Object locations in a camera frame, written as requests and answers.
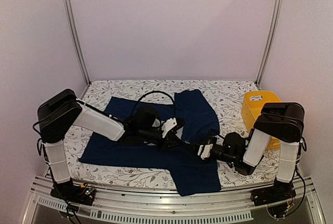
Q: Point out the left aluminium corner post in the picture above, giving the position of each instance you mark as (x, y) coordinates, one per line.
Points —
(76, 41)

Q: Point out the navy blue printed t-shirt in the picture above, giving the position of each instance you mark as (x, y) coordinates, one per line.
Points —
(189, 172)

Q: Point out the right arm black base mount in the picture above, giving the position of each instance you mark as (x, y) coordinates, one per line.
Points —
(279, 191)

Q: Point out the yellow plastic basket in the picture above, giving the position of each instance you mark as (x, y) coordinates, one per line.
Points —
(252, 105)

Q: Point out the floral patterned table mat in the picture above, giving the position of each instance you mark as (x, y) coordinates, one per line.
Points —
(225, 97)

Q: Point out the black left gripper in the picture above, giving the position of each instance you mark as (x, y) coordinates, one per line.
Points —
(170, 137)

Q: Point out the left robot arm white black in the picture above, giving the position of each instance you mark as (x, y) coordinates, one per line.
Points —
(64, 112)

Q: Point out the right aluminium corner post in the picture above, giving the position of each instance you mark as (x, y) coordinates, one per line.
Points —
(269, 42)

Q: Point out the aluminium front rail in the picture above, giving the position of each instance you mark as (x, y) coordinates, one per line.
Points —
(116, 204)

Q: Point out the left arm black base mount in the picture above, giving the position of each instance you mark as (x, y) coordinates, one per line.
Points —
(71, 193)

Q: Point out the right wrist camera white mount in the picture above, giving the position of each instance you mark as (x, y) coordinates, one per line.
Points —
(205, 148)

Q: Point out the aluminium corner post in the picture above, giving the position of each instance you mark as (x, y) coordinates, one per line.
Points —
(76, 41)
(269, 42)

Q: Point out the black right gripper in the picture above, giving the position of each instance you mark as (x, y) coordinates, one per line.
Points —
(196, 146)

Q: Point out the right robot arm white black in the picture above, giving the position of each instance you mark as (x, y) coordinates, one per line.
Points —
(283, 121)

